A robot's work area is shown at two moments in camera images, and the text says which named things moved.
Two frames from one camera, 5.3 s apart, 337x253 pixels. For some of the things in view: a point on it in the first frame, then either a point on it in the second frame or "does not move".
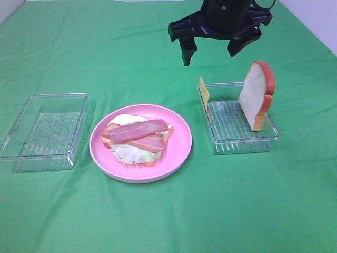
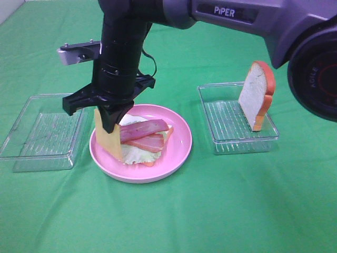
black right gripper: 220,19 -> 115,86
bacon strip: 119,134 does not move
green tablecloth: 118,52 does not move
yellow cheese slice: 206,96 -> 110,142
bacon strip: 151,144 does not move
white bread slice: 130,118 does not move
